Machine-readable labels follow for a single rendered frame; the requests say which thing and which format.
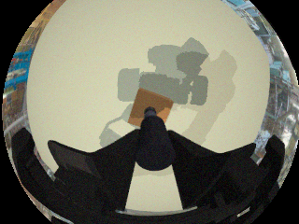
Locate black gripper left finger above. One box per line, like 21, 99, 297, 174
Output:
48, 130, 139, 212

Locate brown wooden block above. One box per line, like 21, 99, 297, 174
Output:
127, 89, 175, 127

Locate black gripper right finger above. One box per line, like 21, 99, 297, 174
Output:
167, 131, 257, 209

